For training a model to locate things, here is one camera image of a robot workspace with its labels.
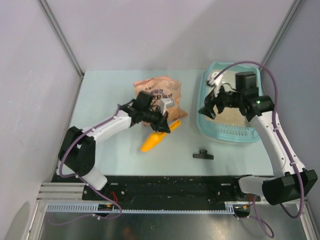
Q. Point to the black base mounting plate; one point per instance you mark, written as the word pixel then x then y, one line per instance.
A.
pixel 221 188

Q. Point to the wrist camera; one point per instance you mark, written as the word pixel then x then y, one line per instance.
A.
pixel 215 80
pixel 165 103

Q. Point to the clean litter in box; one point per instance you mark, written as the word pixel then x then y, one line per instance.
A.
pixel 229 116

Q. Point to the black bag clip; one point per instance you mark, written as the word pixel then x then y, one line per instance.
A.
pixel 203 154

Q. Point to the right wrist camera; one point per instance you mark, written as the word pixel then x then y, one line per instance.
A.
pixel 215 80

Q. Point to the pink cat litter bag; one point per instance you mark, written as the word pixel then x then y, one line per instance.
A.
pixel 163 87

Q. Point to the grey slotted cable duct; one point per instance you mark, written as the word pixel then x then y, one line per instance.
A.
pixel 102 208

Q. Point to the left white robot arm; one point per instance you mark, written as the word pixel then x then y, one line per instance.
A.
pixel 77 154

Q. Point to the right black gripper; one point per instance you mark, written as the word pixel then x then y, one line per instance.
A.
pixel 213 99

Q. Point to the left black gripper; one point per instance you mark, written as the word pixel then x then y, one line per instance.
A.
pixel 162 124

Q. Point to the yellow plastic litter scoop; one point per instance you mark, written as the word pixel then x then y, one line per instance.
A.
pixel 156 137

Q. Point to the teal plastic litter box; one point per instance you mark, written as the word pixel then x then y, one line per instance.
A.
pixel 225 132

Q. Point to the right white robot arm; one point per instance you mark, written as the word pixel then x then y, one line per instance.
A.
pixel 291 180

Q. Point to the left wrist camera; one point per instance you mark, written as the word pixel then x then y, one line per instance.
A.
pixel 165 103

